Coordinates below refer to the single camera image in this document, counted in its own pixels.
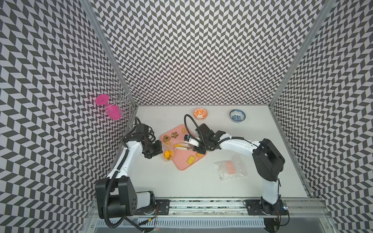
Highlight clear resealable bag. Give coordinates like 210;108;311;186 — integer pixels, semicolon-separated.
162;141;175;161

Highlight yellow cookies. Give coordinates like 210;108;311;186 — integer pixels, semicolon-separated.
163;150;174;161

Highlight yellow rectangular biscuit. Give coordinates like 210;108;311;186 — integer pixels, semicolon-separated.
187;155;196;165

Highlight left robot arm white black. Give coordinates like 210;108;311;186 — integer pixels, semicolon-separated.
95;117;163;233

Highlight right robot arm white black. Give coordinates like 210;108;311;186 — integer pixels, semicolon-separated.
184;114;285;215

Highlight clear bag with pink contents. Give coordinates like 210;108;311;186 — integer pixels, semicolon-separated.
214;154;248;181

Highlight heart chocolate cookie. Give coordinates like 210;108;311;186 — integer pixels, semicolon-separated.
163;135;172;143

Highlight orange patterned bowl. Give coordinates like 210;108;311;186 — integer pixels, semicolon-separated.
193;108;208;120

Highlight pink plastic tray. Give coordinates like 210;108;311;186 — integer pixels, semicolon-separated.
159;124;206;170

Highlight blue patterned bowl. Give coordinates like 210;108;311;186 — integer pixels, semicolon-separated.
229;109;246;123

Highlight pink stemmed glass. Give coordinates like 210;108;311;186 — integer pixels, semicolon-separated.
94;94;122;120

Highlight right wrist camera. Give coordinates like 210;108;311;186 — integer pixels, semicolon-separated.
184;135;200;147

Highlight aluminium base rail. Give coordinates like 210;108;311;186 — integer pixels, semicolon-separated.
84;197;336;233

